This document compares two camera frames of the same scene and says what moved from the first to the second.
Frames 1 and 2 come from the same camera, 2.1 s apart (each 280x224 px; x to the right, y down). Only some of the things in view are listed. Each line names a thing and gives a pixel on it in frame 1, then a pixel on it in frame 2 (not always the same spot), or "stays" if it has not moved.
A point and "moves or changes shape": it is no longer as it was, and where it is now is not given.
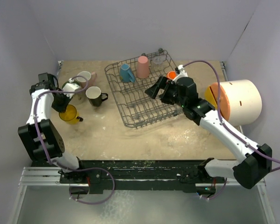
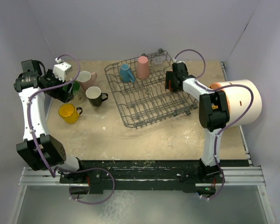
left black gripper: (62, 108) → (63, 95)
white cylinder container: (245, 101) stays
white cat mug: (78, 98) → (76, 88)
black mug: (94, 95) stays
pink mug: (91, 79) stays
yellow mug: (70, 115) moves or changes shape
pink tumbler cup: (143, 68) stays
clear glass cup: (157, 62) stays
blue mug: (126, 74) stays
